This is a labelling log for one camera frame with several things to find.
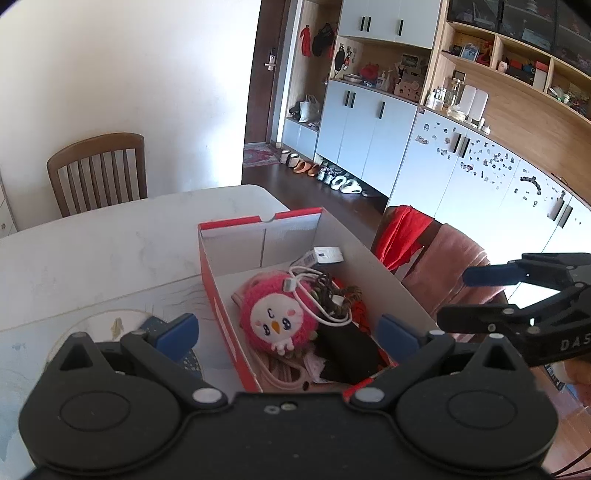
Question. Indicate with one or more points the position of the picture frame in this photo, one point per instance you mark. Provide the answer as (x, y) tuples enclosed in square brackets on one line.
[(409, 61)]

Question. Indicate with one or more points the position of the small black hanging bag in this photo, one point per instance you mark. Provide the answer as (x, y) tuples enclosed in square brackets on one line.
[(340, 59)]

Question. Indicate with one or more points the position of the red patterned rug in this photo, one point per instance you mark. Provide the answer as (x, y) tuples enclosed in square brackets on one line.
[(258, 157)]

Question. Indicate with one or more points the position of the low white bench cabinet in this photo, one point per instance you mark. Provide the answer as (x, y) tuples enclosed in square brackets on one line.
[(300, 134)]

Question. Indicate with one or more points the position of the red cloth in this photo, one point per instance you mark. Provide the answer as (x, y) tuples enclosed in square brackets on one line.
[(401, 230)]

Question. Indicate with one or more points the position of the row of shoes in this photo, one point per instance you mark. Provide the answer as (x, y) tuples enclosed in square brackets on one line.
[(346, 184)]

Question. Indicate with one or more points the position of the grey tote bag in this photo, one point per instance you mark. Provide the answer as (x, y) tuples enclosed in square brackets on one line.
[(309, 110)]

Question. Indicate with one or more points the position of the white cabinet with stickers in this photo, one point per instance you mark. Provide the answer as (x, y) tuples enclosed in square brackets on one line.
[(485, 203)]

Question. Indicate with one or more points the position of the row of shelf ornaments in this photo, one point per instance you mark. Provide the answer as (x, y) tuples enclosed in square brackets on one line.
[(521, 67)]

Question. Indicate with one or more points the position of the white upper cabinet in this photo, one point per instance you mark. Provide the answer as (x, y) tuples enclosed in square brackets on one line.
[(388, 18)]

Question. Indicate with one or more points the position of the red and white shoe box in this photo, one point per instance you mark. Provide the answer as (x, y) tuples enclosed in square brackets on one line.
[(277, 235)]

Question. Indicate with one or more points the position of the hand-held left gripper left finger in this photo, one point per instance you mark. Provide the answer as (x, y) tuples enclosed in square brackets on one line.
[(178, 334)]

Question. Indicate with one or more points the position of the cardboard box with holes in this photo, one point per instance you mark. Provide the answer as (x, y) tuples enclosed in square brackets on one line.
[(408, 90)]

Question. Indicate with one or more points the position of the wooden chair with draped cloths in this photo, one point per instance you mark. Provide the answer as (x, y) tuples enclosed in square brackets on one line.
[(431, 240)]

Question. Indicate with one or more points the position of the silver door lock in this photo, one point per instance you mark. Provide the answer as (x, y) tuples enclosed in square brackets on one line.
[(270, 59)]

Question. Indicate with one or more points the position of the small white box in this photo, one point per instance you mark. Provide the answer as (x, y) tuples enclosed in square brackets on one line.
[(323, 255)]

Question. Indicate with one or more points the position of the wooden wall shelf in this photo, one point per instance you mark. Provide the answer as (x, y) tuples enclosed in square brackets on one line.
[(517, 97)]

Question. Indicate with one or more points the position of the black knitted beaded hat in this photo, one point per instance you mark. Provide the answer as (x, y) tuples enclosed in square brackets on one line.
[(346, 350)]

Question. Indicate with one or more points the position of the red hanging garment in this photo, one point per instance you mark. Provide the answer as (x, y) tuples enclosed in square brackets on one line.
[(305, 41)]

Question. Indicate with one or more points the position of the group of glass bottles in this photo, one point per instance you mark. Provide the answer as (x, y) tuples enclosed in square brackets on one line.
[(443, 97)]

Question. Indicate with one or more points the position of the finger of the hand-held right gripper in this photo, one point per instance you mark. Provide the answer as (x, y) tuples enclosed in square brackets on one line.
[(480, 319), (489, 275)]

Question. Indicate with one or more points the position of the pink sticker packet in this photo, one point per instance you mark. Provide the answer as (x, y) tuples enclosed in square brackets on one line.
[(316, 369)]

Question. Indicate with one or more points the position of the red hat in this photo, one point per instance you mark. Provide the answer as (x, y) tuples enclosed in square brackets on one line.
[(369, 73)]

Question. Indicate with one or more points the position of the wooden slat-back chair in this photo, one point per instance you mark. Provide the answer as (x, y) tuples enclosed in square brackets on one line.
[(92, 145)]

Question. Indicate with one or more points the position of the white container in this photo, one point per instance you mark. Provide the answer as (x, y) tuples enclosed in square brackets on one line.
[(467, 99), (481, 104)]

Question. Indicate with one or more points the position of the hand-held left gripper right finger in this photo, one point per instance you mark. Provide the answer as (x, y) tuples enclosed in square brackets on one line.
[(397, 337)]

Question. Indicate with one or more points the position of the red knitted scarf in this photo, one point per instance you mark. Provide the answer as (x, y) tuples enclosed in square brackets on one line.
[(361, 316)]

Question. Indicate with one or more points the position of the dark glass display cabinet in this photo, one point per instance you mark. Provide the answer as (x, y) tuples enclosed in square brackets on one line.
[(521, 18)]

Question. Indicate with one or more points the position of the pink plush toy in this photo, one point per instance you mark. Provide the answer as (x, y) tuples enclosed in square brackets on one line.
[(277, 318)]

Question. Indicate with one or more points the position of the dark wooden door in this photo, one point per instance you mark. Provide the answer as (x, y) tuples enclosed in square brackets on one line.
[(258, 106)]

